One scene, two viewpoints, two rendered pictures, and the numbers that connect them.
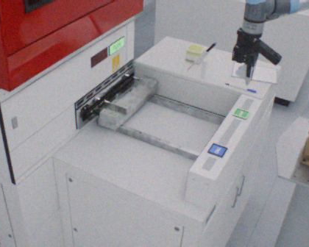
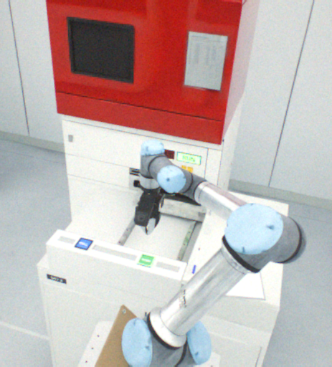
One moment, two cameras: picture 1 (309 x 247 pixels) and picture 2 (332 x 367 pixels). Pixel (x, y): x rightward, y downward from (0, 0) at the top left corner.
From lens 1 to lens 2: 1.86 m
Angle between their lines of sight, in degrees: 60
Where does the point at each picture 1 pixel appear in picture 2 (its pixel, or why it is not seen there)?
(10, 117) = (68, 132)
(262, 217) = not seen: outside the picture
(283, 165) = not seen: hidden behind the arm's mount
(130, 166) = (97, 222)
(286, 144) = not seen: hidden behind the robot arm
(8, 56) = (58, 92)
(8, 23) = (57, 72)
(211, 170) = (57, 241)
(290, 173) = (103, 332)
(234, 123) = (130, 256)
